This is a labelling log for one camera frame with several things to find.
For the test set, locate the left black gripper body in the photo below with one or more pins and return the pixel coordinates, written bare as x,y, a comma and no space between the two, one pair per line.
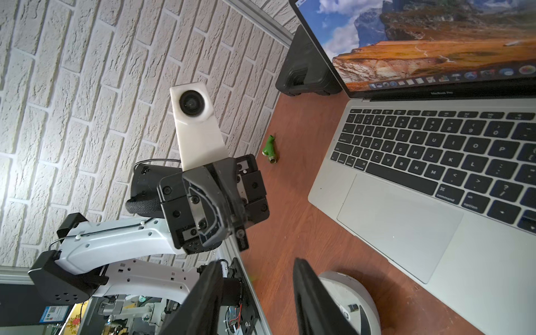
206,205

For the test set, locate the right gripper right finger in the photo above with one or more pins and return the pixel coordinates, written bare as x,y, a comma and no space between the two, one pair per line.
316,311

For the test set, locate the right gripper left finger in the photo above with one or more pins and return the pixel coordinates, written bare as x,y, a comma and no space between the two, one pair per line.
199,313

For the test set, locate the grey wireless mouse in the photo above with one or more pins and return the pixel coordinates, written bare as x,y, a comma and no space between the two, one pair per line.
354,301

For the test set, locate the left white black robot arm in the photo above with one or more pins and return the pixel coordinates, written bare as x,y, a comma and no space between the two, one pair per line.
91,259

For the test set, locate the silver open laptop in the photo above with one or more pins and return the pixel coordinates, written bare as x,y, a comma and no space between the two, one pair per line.
433,161

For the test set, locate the green toy drill left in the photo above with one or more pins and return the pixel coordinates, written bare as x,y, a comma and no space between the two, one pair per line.
269,150

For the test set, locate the black plastic tool case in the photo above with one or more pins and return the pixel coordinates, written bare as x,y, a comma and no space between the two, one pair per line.
304,70

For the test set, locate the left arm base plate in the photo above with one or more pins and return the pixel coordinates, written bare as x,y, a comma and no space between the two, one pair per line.
239,312

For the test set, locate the aluminium front rail frame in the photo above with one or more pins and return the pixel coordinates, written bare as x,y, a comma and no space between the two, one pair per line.
227,251

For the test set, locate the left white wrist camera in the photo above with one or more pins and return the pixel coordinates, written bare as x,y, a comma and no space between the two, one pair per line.
197,128

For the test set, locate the left aluminium corner post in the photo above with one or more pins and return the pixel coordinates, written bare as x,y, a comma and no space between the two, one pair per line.
262,20

